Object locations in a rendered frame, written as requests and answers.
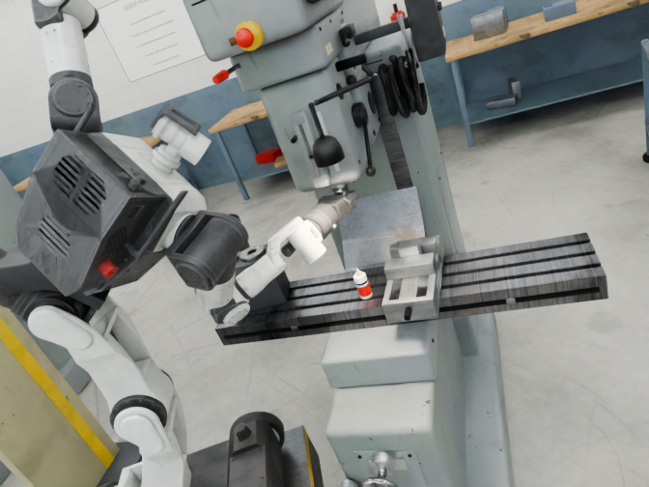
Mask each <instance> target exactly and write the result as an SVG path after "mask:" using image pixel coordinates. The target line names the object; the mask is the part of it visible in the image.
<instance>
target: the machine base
mask: <svg viewBox="0 0 649 487"><path fill-rule="evenodd" d="M477 329H478V343H479V354H478V355H477V356H474V357H464V358H463V359H464V386H465V419H466V485H467V487H515V485H514V477H513V469H512V460H511V451H510V443H509V435H508V426H507V417H506V410H505V401H504V392H503V383H502V376H501V367H500V358H499V350H498V342H497V333H496V324H495V316H494V313H488V314H480V315H477Z"/></svg>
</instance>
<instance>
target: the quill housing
mask: <svg viewBox="0 0 649 487"><path fill-rule="evenodd" d="M337 61H339V59H338V58H337V57H335V58H334V59H333V60H332V61H331V62H330V64H329V65H328V66H327V67H326V68H324V69H321V70H318V71H314V72H309V73H307V74H304V75H301V76H298V77H295V78H292V79H289V80H286V81H283V82H279V83H276V84H273V85H270V86H268V87H265V88H262V89H261V91H260V97H261V100H262V103H263V105H264V108H265V110H266V112H267V114H268V118H269V121H270V123H271V126H272V128H273V131H274V133H275V136H276V138H277V141H278V143H279V146H280V148H281V151H282V153H283V156H284V158H285V160H286V162H287V165H288V167H289V170H290V172H291V175H292V179H293V180H294V182H295V185H296V188H297V189H298V190H299V191H300V192H310V191H314V190H318V189H323V188H327V187H331V186H339V185H342V184H347V183H351V182H355V181H357V180H358V179H359V178H360V176H361V174H362V171H363V169H364V166H365V163H366V160H367V154H366V147H365V139H364V136H363V133H362V130H361V129H359V128H358V127H357V126H356V125H355V123H354V121H353V115H352V106H353V100H352V97H351V93H350V91H349V92H348V93H345V94H343V95H341V96H338V97H336V98H334V99H332V100H328V101H326V102H324V103H322V104H319V105H317V106H316V105H314V107H315V108H316V112H317V115H318V118H319V120H320V123H321V127H322V129H323V132H324V135H330V136H334V137H335V138H336V139H337V140H338V142H339V143H340V144H341V146H342V149H343V152H344V155H345V158H344V159H343V160H341V161H340V162H338V163H336V164H334V165H331V166H328V167H327V168H328V171H329V174H330V177H331V181H330V184H329V186H322V187H318V188H316V187H315V185H314V182H313V177H312V175H311V172H310V169H309V167H308V164H307V161H306V159H305V156H304V153H303V152H302V149H301V147H300V144H299V141H298V140H297V141H296V143H292V142H291V139H292V138H293V136H295V135H296V132H295V129H294V127H293V126H292V123H291V121H290V118H289V115H290V114H291V113H292V112H293V111H295V110H298V109H301V108H304V107H305V108H306V109H307V112H308V115H309V117H310V120H311V123H312V126H313V129H314V131H315V133H316V136H317V139H318V138H319V137H320V136H319V135H318V132H317V129H316V127H315V124H314V120H313V118H312V115H311V112H310V110H309V107H308V103H309V102H314V100H316V99H319V98H322V97H323V96H326V95H328V94H330V93H333V92H334V91H337V90H340V89H341V88H344V87H346V86H348V84H347V81H346V78H345V75H344V72H343V71H340V72H338V71H337V70H336V67H335V63H336V62H337Z"/></svg>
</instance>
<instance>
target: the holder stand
mask: <svg viewBox="0 0 649 487"><path fill-rule="evenodd" d="M267 251H268V244H257V245H253V246H250V247H248V248H247V249H246V250H243V251H240V252H238V254H237V263H236V274H235V279H236V277H237V276H238V275H239V274H240V273H242V272H243V271H244V270H246V269H247V268H249V267H251V266H252V265H254V264H255V263H256V262H257V261H259V260H260V259H261V258H262V257H263V256H265V255H266V254H267ZM290 285H291V283H290V281H289V279H288V277H287V275H286V273H285V271H283V272H282V273H280V274H279V275H277V276H276V277H275V278H274V279H273V280H272V281H271V282H270V283H269V284H268V285H267V286H266V287H265V288H264V290H262V291H261V292H260V293H259V294H258V295H256V296H255V297H254V298H251V299H249V303H248V304H249V305H250V309H249V312H251V311H255V310H259V309H263V308H267V307H271V306H275V305H278V304H281V303H285V302H287V299H288V295H289V290H290Z"/></svg>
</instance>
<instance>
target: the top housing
mask: <svg viewBox="0 0 649 487"><path fill-rule="evenodd" d="M343 2H344V0H321V1H319V2H317V3H315V4H309V3H308V2H307V1H306V0H183V4H184V6H185V9H186V11H187V13H188V16H189V18H190V20H191V23H192V25H193V27H194V30H195V32H196V34H197V36H198V39H199V41H200V43H201V46H202V47H203V49H204V52H205V54H206V56H207V58H208V59H209V60H210V61H212V62H219V61H221V60H224V59H227V58H230V57H232V56H235V55H238V54H241V53H243V52H245V51H246V50H244V49H242V48H241V47H240V46H239V45H238V44H236V45H233V46H231V45H230V42H229V39H231V38H233V37H234V36H235V31H236V28H237V26H238V25H239V24H240V23H242V22H244V21H246V20H252V21H255V22H256V23H258V24H259V25H260V27H261V28H262V30H263V33H264V40H263V42H262V44H261V45H260V46H262V45H265V44H268V43H272V42H275V41H278V40H281V39H284V38H286V37H289V36H291V35H294V34H297V33H299V32H302V31H304V30H306V29H307V28H309V27H310V26H311V25H313V24H314V23H316V22H317V21H319V20H320V19H322V18H323V17H325V16H326V15H327V14H329V13H331V12H332V11H334V10H335V9H337V8H338V7H340V6H341V5H342V4H343Z"/></svg>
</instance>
